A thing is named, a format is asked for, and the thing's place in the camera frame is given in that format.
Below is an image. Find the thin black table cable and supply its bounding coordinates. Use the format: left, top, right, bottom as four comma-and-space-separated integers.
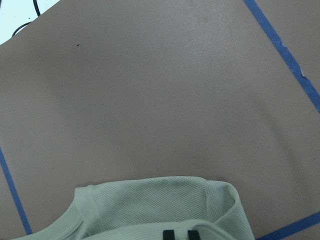
12, 0, 42, 37

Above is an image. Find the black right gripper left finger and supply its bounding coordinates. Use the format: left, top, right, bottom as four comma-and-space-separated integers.
162, 229, 175, 240

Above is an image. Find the olive green long-sleeve shirt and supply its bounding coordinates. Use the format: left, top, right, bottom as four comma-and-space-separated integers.
26, 176, 254, 240

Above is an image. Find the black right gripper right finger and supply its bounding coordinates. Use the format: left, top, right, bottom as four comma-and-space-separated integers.
187, 230, 200, 240

